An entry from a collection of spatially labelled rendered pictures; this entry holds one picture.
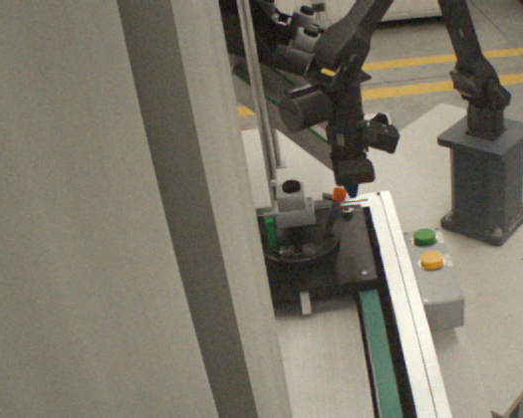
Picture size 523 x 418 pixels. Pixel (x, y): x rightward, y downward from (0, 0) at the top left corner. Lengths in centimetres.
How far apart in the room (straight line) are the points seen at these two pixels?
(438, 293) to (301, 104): 36
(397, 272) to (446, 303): 12
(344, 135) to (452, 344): 38
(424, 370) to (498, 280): 37
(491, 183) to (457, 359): 37
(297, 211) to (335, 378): 30
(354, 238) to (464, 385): 34
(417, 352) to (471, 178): 45
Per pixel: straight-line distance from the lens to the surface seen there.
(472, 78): 136
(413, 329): 115
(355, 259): 128
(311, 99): 114
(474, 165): 144
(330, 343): 120
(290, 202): 125
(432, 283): 123
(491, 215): 148
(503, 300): 136
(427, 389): 106
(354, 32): 115
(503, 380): 120
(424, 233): 133
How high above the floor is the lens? 170
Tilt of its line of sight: 30 degrees down
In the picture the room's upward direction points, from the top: 10 degrees counter-clockwise
